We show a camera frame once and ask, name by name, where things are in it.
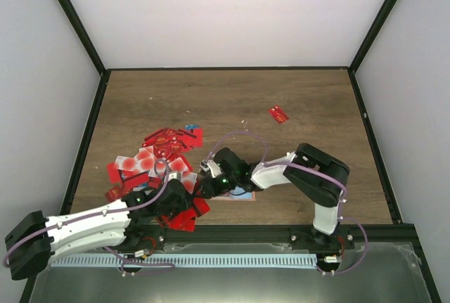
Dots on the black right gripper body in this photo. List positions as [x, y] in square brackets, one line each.
[221, 188]

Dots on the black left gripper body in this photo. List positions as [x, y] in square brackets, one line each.
[178, 207]

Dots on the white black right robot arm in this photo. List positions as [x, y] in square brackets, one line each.
[319, 176]

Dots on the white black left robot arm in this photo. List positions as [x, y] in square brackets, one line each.
[38, 241]

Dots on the pile of red cards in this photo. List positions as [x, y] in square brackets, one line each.
[147, 167]

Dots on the blue card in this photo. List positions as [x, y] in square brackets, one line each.
[191, 127]

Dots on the lone red VIP card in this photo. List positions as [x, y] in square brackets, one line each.
[278, 114]

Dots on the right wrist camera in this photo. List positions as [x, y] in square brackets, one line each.
[210, 168]

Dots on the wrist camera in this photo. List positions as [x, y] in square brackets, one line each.
[175, 175]
[210, 168]

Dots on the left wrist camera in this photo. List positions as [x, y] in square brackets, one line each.
[175, 175]

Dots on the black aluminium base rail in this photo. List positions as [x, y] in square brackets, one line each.
[299, 237]

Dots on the light blue slotted cable duct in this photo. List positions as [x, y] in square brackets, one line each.
[282, 261]

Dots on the black enclosure frame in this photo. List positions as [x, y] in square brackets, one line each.
[369, 39]

